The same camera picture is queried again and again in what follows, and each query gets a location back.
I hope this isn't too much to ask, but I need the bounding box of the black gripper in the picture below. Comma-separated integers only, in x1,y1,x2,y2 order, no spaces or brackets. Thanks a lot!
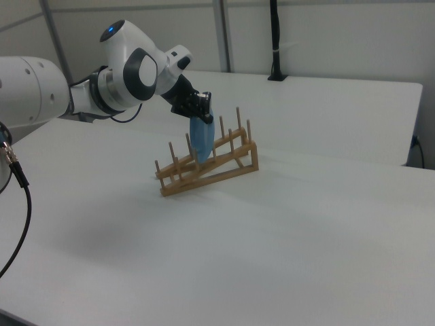
168,74,215,125

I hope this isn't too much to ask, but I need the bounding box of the blue round plate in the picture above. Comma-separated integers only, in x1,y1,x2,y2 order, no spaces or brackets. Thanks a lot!
188,110,217,164

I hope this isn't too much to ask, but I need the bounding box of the wooden plate rack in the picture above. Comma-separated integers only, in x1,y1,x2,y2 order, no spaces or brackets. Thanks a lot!
154,106,260,198

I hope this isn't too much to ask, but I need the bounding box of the dark cable on robot arm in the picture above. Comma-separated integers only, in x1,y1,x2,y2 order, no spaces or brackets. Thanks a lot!
109,101,144,124

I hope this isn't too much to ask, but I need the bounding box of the black camera stand pole, white tie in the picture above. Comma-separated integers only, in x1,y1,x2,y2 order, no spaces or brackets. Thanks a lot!
266,0,290,83

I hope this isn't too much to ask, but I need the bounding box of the black cable with metal connector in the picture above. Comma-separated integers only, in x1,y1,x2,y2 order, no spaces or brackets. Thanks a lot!
0,141,33,278

